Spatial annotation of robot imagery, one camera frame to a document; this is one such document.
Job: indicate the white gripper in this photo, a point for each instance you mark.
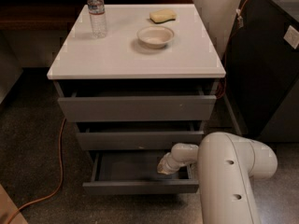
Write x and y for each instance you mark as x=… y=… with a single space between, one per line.
x=168 y=164

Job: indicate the grey bottom drawer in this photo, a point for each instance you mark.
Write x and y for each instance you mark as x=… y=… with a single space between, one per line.
x=134 y=172

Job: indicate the grey drawer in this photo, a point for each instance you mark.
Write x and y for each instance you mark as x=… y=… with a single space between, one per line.
x=134 y=172
x=137 y=135
x=137 y=108

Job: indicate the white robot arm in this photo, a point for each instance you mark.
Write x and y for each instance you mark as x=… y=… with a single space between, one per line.
x=225 y=163

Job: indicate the grey middle drawer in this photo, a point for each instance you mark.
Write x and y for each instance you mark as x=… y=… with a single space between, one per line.
x=137 y=135

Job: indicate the grey top drawer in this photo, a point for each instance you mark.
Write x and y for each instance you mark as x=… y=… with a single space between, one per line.
x=137 y=108

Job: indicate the white top drawer cabinet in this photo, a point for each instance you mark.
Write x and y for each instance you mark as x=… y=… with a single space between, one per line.
x=121 y=65

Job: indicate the white bowl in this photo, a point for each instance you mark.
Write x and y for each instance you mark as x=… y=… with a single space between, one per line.
x=155 y=37

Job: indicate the dark cabinet on right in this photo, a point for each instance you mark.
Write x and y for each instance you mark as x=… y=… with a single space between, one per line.
x=263 y=71

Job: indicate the yellow sponge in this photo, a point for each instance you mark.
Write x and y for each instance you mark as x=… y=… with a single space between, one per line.
x=162 y=16

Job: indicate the clear plastic water bottle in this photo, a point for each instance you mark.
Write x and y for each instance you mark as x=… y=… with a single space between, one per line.
x=97 y=13

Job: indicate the white wall outlet plate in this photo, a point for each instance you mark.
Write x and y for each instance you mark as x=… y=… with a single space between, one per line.
x=292 y=37

